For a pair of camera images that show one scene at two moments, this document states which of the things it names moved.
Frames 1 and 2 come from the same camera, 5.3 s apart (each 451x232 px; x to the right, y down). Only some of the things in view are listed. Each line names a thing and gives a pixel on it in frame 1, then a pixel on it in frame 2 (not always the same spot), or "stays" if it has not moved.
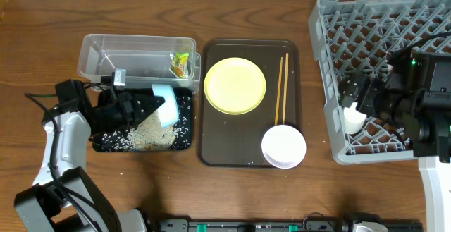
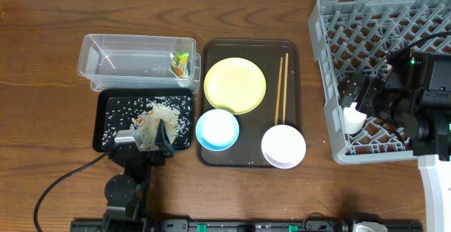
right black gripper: (363, 96) stays
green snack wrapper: (179, 64) stays
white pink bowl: (283, 147) stays
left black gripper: (127, 106) to (141, 154)
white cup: (354, 119) stays
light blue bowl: (168, 111) to (217, 129)
